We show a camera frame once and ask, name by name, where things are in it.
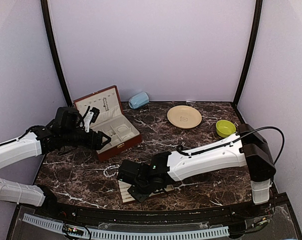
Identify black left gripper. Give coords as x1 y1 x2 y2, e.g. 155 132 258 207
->
61 128 111 151

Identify white pearl necklace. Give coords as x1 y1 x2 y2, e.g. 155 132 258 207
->
103 164 120 179

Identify red earring tray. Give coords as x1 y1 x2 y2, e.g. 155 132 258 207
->
118 180 174 204

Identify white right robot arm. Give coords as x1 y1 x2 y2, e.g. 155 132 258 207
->
117 123 277 217

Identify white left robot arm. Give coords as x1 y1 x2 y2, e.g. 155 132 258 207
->
0 107 111 218

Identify red wooden jewelry box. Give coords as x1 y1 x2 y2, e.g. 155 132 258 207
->
74 85 142 162

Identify silver bangle right compartment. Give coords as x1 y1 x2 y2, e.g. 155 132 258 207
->
122 134 133 141

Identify silver bangle compartment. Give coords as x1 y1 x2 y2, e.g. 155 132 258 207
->
116 125 128 133
122 134 133 141

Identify silver bangle back compartment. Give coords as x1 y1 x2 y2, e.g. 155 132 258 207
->
116 125 128 133

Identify light blue cup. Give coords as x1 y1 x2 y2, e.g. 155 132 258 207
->
128 91 149 109

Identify cream ceramic plate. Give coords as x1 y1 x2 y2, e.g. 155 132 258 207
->
167 105 202 129

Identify green small bowl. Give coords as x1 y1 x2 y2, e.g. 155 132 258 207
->
215 120 236 138

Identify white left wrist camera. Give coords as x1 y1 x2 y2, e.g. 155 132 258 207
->
83 106 100 132

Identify white slotted cable duct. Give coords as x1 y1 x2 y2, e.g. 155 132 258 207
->
22 213 230 240

